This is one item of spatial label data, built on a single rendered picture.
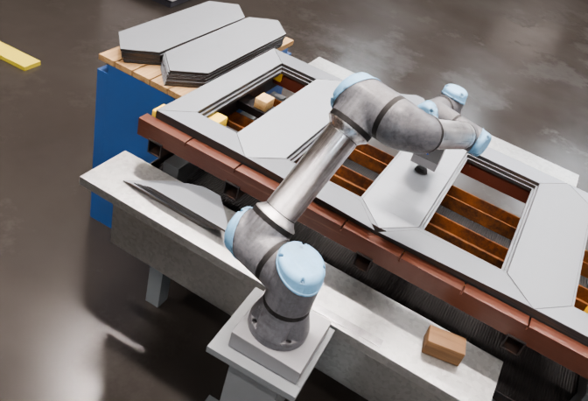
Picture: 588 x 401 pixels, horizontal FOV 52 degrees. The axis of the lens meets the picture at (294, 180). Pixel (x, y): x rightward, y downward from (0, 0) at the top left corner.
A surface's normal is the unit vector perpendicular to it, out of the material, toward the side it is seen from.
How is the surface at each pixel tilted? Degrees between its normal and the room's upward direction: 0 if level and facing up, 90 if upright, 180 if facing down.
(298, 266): 10
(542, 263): 0
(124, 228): 90
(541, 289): 0
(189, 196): 0
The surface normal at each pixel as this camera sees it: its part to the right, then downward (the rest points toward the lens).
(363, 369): -0.47, 0.43
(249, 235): -0.30, -0.25
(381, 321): 0.23, -0.79
